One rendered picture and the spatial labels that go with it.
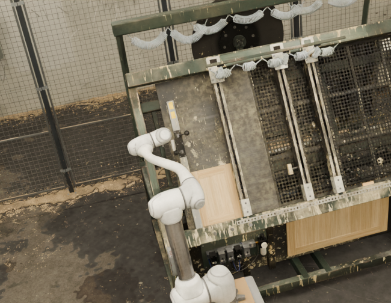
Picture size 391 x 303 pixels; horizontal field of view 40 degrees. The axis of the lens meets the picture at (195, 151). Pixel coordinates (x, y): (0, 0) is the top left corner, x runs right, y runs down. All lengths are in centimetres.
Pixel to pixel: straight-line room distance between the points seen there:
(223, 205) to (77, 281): 178
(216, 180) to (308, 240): 106
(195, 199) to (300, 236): 172
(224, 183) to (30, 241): 256
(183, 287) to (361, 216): 199
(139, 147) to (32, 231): 283
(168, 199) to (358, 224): 218
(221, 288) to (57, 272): 240
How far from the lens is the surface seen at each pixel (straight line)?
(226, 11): 445
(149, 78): 393
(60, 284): 524
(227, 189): 403
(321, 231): 464
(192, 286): 326
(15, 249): 587
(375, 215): 481
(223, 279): 330
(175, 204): 303
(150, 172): 392
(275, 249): 460
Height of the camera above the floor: 333
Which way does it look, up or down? 30 degrees down
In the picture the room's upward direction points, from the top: 8 degrees counter-clockwise
